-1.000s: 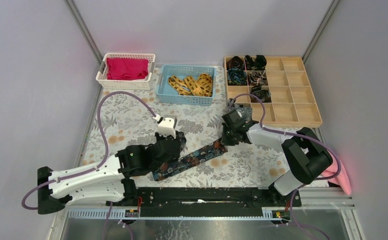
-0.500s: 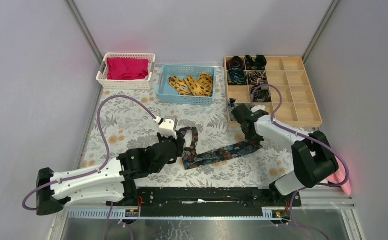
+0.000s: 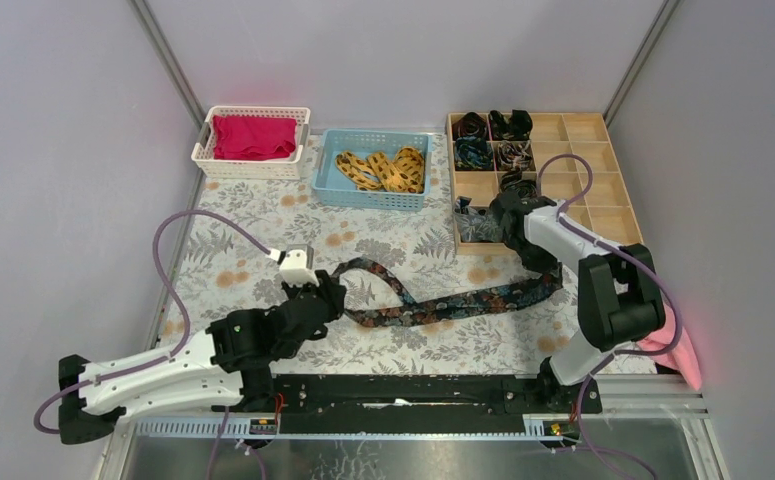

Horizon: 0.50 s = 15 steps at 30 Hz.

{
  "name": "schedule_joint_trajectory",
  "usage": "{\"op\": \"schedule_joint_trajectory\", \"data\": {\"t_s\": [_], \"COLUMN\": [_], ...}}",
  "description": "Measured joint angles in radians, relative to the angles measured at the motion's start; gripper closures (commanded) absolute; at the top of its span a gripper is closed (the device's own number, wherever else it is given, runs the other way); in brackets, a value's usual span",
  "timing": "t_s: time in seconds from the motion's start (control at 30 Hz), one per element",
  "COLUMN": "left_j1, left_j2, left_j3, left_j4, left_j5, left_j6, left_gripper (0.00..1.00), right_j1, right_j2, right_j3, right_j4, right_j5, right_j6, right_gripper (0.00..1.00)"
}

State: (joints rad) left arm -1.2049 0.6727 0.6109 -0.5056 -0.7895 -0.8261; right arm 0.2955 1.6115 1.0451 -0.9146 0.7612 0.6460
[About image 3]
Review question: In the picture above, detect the grey leaf pattern tie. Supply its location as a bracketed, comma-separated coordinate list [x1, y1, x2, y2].
[453, 196, 502, 243]

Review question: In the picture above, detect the light blue plastic basket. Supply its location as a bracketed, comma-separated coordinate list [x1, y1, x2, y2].
[312, 129, 433, 212]

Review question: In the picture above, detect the blue floral rolled tie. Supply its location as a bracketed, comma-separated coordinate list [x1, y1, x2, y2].
[454, 137, 494, 171]

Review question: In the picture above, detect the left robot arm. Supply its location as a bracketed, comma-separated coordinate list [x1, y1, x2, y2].
[58, 270, 347, 445]

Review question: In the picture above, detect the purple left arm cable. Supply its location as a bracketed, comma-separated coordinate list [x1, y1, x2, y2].
[33, 209, 276, 436]

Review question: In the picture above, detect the white plastic basket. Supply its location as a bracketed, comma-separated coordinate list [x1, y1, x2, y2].
[191, 105, 311, 180]

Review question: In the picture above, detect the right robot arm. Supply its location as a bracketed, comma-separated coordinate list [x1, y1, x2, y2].
[490, 191, 666, 412]

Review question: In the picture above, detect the dark red rolled tie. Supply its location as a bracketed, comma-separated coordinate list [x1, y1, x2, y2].
[451, 112, 490, 141]

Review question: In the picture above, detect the yellow insect pattern tie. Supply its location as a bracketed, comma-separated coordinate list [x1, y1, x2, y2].
[334, 146, 426, 194]

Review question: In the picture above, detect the dark floral pattern tie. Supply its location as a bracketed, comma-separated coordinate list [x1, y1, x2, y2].
[330, 257, 563, 328]

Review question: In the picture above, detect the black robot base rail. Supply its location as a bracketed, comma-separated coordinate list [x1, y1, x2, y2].
[230, 374, 603, 435]

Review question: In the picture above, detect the black floral rolled tie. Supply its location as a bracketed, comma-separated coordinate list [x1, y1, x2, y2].
[488, 110, 533, 141]

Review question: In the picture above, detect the magenta cloth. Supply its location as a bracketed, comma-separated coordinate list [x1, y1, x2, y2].
[212, 116, 297, 161]

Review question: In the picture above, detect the wooden compartment organizer tray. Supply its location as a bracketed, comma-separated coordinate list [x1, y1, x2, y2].
[446, 112, 642, 255]

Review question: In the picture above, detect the dark grey rolled tie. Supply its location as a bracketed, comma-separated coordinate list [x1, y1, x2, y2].
[499, 170, 538, 199]

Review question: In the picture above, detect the pink cloth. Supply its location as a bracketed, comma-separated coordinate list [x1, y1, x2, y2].
[637, 304, 702, 391]

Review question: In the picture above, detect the brown paisley rolled tie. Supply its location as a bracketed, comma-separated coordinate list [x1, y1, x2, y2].
[494, 140, 534, 171]

